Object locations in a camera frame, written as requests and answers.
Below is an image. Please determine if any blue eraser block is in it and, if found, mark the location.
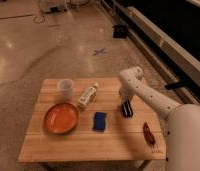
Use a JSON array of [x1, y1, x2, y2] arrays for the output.
[[93, 112, 106, 131]]

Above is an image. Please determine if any wooden table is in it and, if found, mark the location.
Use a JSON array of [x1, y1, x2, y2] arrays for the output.
[[18, 78, 166, 163]]

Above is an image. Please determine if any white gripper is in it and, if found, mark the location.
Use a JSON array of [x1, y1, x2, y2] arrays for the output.
[[119, 87, 133, 117]]

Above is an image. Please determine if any white plastic bottle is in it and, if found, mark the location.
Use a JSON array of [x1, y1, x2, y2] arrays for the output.
[[77, 84, 99, 109]]

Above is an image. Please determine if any clear plastic cup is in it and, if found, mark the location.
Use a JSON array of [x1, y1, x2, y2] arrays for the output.
[[57, 79, 73, 101]]

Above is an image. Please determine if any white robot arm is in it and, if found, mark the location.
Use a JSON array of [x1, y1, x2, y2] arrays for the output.
[[118, 67, 200, 171]]

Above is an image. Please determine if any black box on floor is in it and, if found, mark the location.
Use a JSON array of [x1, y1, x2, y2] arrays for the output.
[[113, 25, 128, 38]]

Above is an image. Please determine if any white device on floor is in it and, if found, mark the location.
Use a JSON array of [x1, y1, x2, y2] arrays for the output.
[[38, 0, 68, 13]]

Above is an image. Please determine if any orange plate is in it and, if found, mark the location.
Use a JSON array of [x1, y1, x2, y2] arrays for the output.
[[43, 103, 78, 134]]

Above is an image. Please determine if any dark red chili toy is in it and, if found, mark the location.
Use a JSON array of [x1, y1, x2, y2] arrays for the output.
[[143, 123, 156, 145]]

